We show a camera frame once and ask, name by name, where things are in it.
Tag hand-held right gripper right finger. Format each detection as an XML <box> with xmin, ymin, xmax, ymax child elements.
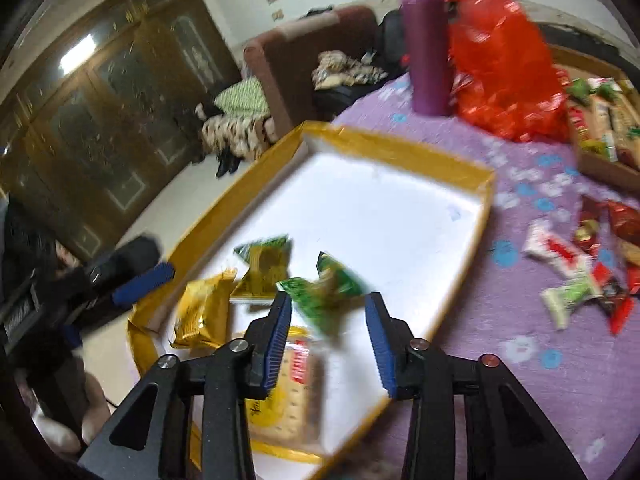
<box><xmin>364</xmin><ymin>291</ymin><xmax>588</xmax><ymax>480</ymax></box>

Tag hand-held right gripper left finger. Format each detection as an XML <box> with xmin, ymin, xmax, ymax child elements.
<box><xmin>77</xmin><ymin>291</ymin><xmax>293</xmax><ymax>480</ymax></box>

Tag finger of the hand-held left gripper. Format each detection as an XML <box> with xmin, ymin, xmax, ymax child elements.
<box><xmin>75</xmin><ymin>261</ymin><xmax>176</xmax><ymax>331</ymax></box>
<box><xmin>82</xmin><ymin>234</ymin><xmax>162</xmax><ymax>286</ymax></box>

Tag yellow cardboard box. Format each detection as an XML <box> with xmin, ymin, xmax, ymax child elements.
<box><xmin>125</xmin><ymin>121</ymin><xmax>496</xmax><ymax>480</ymax></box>

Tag dark red chocolate packet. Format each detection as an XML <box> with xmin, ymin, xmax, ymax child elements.
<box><xmin>574</xmin><ymin>197</ymin><xmax>608</xmax><ymax>257</ymax></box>

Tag shiny red foil packet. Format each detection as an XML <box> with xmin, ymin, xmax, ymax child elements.
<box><xmin>605</xmin><ymin>200</ymin><xmax>640</xmax><ymax>246</ymax></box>

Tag person's left hand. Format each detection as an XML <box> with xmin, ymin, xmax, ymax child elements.
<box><xmin>22</xmin><ymin>374</ymin><xmax>112</xmax><ymax>457</ymax></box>

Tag gold snack packet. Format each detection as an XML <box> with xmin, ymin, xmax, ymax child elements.
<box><xmin>170</xmin><ymin>269</ymin><xmax>237</xmax><ymax>351</ymax></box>

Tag yellow cracker packet red label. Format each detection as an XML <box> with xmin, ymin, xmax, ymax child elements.
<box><xmin>247</xmin><ymin>325</ymin><xmax>326</xmax><ymax>453</ymax></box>

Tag green yellow snack packet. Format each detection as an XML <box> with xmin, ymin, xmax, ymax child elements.
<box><xmin>230</xmin><ymin>234</ymin><xmax>292</xmax><ymax>306</ymax></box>

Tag wooden glass-door cabinet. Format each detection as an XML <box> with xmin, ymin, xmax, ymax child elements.
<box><xmin>0</xmin><ymin>0</ymin><xmax>241</xmax><ymax>271</ymax></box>

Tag black shoes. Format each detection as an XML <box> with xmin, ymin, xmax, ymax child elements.
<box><xmin>215</xmin><ymin>152</ymin><xmax>242</xmax><ymax>178</ymax></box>

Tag purple floral tablecloth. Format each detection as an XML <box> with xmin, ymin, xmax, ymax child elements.
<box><xmin>330</xmin><ymin>72</ymin><xmax>640</xmax><ymax>480</ymax></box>

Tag beige patterned blanket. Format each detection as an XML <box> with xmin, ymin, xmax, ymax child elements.
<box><xmin>200</xmin><ymin>110</ymin><xmax>278</xmax><ymax>161</ymax></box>

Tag green patterned pillow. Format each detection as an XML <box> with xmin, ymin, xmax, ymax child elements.
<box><xmin>215</xmin><ymin>79</ymin><xmax>271</xmax><ymax>116</ymax></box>

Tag white green snack packet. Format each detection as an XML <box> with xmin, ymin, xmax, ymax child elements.
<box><xmin>540</xmin><ymin>277</ymin><xmax>603</xmax><ymax>331</ymax></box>

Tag white red snack packet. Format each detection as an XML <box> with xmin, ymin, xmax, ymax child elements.
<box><xmin>522</xmin><ymin>220</ymin><xmax>593</xmax><ymax>278</ymax></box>

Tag small red snack packet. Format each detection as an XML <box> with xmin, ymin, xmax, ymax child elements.
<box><xmin>607</xmin><ymin>294</ymin><xmax>637</xmax><ymax>336</ymax></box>
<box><xmin>592</xmin><ymin>262</ymin><xmax>626</xmax><ymax>303</ymax></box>

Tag brown sofa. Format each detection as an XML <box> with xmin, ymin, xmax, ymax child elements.
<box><xmin>243</xmin><ymin>5</ymin><xmax>378</xmax><ymax>136</ymax></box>

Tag patterned cloth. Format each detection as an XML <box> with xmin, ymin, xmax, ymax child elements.
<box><xmin>312</xmin><ymin>51</ymin><xmax>390</xmax><ymax>92</ymax></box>

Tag brown cardboard box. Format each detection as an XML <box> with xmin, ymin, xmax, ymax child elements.
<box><xmin>545</xmin><ymin>42</ymin><xmax>640</xmax><ymax>181</ymax></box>

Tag purple thermos bottle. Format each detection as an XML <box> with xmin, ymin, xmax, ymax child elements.
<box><xmin>397</xmin><ymin>0</ymin><xmax>453</xmax><ymax>116</ymax></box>

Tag red plastic bag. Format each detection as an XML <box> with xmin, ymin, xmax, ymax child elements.
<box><xmin>442</xmin><ymin>0</ymin><xmax>571</xmax><ymax>143</ymax></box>

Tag assorted snack packet pile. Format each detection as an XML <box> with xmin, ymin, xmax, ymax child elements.
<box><xmin>565</xmin><ymin>77</ymin><xmax>640</xmax><ymax>168</ymax></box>

